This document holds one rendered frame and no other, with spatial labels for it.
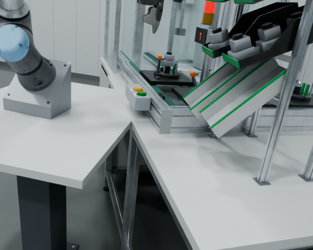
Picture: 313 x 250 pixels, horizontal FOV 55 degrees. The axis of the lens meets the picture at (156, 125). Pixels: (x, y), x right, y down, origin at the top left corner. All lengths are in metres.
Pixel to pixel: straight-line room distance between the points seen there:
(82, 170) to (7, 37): 0.55
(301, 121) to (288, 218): 0.70
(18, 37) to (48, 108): 0.28
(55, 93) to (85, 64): 4.04
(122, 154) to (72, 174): 1.36
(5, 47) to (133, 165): 0.69
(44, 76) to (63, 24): 4.12
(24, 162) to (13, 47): 0.41
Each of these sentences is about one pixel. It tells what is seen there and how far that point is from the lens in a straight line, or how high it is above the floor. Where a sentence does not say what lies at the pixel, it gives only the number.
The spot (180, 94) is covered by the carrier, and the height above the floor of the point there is 0.97.
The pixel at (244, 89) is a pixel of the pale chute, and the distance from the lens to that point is 0.98.
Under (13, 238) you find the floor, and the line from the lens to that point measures 2.00.
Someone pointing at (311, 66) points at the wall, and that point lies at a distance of 4.98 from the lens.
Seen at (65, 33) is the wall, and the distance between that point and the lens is 5.35.
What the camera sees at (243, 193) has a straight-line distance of 0.89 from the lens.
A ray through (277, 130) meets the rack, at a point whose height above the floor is 1.03.
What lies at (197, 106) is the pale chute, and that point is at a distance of 0.98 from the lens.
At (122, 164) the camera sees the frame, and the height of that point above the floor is 0.19.
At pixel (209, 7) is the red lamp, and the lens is 1.48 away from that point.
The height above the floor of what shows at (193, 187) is 0.86.
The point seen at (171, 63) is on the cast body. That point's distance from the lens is 1.60.
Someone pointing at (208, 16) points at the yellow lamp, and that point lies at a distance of 1.48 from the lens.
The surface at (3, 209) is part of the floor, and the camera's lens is 2.22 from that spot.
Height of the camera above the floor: 1.32
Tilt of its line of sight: 22 degrees down
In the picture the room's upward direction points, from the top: 7 degrees clockwise
